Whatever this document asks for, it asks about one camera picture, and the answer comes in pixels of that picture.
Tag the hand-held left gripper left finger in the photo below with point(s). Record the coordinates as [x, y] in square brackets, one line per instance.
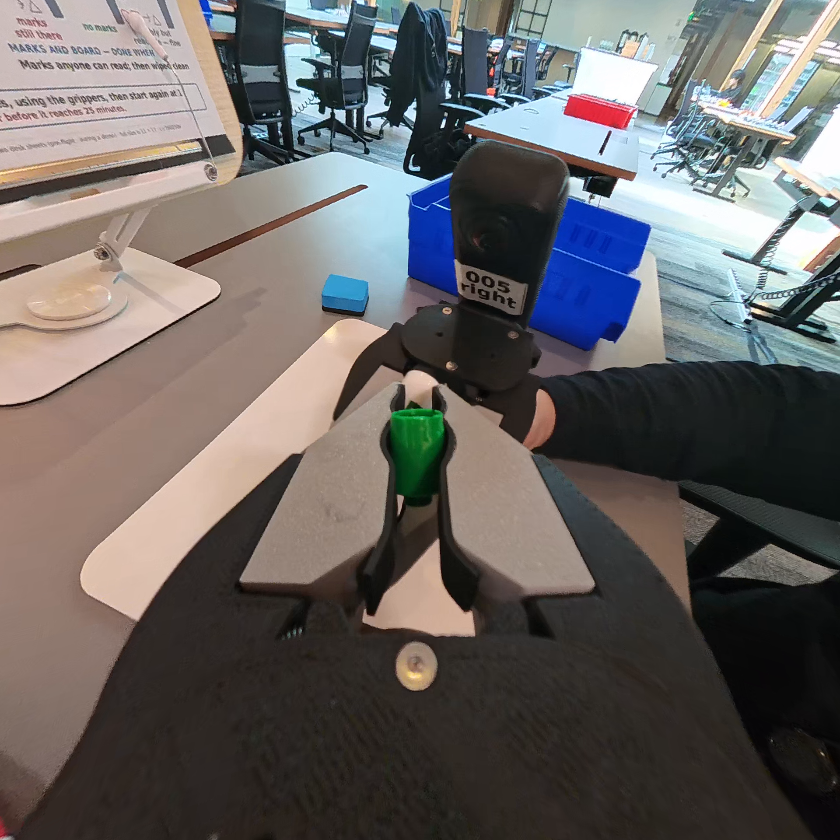
[315, 518]

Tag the black swivel chair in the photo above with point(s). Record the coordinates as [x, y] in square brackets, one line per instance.
[754, 518]

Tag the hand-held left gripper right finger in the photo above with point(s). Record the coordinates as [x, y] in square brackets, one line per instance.
[512, 518]

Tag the black jacket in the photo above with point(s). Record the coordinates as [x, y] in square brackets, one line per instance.
[417, 59]

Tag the blue whiteboard eraser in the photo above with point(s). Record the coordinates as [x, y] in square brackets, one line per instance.
[344, 292]

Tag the standing desk with black legs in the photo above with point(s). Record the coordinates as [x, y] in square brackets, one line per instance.
[807, 174]

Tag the person's right hand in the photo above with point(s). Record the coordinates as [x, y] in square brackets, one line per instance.
[544, 423]

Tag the white whiteboard sheet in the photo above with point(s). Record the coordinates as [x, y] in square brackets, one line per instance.
[229, 459]

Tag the red plastic bin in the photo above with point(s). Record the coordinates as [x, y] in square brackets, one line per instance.
[600, 110]

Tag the white power strip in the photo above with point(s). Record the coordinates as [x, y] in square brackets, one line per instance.
[738, 295]

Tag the green marker cap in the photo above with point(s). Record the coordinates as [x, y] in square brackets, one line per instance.
[418, 453]

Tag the blue plastic bin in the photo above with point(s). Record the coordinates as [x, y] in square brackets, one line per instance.
[590, 262]

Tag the instruction sign board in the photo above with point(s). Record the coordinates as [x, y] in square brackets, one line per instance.
[98, 79]

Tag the long wooden desk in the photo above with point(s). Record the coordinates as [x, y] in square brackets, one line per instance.
[748, 121]

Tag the wooden-edged desk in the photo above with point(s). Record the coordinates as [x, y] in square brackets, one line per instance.
[525, 131]

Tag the white panel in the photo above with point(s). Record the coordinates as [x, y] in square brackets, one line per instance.
[617, 75]

